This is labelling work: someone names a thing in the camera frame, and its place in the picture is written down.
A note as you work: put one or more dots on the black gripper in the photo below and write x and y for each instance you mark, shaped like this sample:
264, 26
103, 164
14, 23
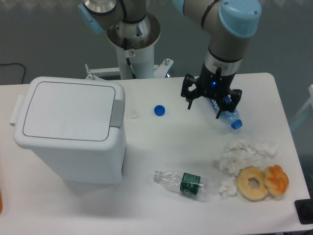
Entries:
214, 85

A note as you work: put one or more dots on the blue labelled water bottle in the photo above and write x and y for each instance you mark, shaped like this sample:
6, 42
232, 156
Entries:
230, 118

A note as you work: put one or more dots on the white plastic trash can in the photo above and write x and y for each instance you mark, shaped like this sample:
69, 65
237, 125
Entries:
75, 126

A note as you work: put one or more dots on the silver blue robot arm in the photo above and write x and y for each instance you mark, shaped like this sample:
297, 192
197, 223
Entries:
229, 23

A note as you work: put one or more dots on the blue bottle cap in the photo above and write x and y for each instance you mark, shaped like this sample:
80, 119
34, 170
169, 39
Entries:
159, 110

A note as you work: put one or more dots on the large crumpled white tissue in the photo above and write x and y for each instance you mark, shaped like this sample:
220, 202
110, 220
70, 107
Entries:
242, 153

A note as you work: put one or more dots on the white bottle cap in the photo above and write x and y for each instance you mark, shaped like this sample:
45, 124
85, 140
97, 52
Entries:
133, 114

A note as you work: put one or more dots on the clear green labelled bottle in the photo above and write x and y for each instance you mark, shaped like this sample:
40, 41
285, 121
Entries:
182, 182

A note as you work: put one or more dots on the small crumpled white tissue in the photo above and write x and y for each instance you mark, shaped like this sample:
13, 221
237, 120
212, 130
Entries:
228, 188

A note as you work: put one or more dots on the orange twisted bread roll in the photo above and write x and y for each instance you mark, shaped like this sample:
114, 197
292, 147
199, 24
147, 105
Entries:
276, 180

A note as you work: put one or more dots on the black device at edge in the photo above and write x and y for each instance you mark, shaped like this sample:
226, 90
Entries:
304, 209

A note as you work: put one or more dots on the orange object at edge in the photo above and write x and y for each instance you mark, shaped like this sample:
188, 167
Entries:
1, 205

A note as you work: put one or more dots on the white metal base frame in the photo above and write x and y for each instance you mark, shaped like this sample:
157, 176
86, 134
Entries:
141, 71

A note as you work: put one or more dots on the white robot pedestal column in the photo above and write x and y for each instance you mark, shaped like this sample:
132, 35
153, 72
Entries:
135, 42

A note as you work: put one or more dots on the plain ring doughnut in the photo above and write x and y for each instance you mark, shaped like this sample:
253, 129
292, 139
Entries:
250, 184

